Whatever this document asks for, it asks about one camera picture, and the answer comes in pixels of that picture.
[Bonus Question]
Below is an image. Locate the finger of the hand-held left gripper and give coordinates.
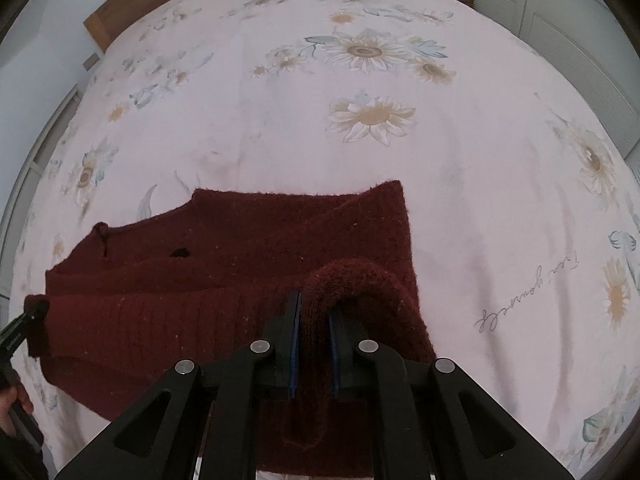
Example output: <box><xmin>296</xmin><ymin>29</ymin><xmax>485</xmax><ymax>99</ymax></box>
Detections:
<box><xmin>0</xmin><ymin>300</ymin><xmax>51</xmax><ymax>357</ymax></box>

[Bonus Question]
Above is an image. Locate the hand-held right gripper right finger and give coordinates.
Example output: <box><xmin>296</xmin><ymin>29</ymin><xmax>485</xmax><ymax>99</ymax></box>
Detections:
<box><xmin>327</xmin><ymin>309</ymin><xmax>577</xmax><ymax>480</ymax></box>

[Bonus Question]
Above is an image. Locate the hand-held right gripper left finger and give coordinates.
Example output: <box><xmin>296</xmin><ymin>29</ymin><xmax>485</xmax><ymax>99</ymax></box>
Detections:
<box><xmin>54</xmin><ymin>291</ymin><xmax>304</xmax><ymax>480</ymax></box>

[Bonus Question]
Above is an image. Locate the dark red knit sweater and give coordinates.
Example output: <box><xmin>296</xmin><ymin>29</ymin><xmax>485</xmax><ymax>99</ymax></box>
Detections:
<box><xmin>24</xmin><ymin>179</ymin><xmax>439</xmax><ymax>476</ymax></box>

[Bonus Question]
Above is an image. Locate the person's left hand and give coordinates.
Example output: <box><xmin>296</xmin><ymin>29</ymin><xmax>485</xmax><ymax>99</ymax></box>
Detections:
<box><xmin>0</xmin><ymin>370</ymin><xmax>35</xmax><ymax>437</ymax></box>

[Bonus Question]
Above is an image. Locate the floral white bed blanket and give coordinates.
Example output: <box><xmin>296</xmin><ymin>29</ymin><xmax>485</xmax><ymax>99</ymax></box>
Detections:
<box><xmin>10</xmin><ymin>0</ymin><xmax>640</xmax><ymax>480</ymax></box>

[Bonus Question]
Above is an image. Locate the wooden headboard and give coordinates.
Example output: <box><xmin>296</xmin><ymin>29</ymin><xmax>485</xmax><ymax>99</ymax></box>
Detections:
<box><xmin>82</xmin><ymin>0</ymin><xmax>211</xmax><ymax>55</ymax></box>

